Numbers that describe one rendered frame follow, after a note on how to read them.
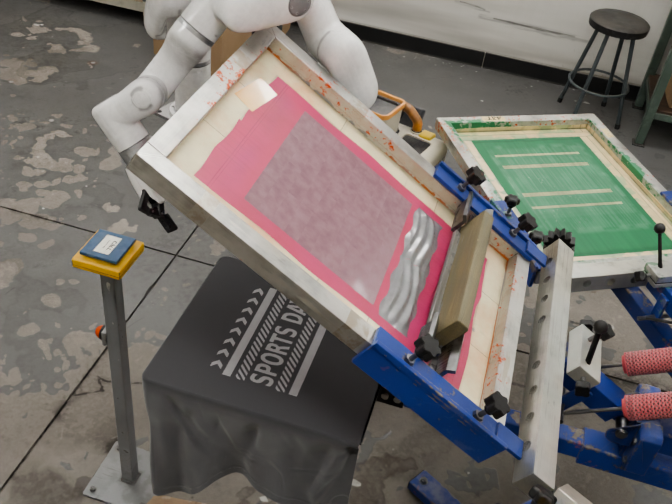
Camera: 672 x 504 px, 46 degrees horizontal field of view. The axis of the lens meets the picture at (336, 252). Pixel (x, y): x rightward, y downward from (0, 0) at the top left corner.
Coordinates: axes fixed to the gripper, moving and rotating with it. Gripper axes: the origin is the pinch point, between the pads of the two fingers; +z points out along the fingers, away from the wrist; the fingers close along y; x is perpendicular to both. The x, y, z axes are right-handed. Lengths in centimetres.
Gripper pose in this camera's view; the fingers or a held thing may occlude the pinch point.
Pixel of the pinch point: (183, 216)
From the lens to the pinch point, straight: 172.0
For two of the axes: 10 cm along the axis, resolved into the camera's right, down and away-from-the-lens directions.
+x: 7.5, -2.2, -6.3
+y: -4.4, 5.4, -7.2
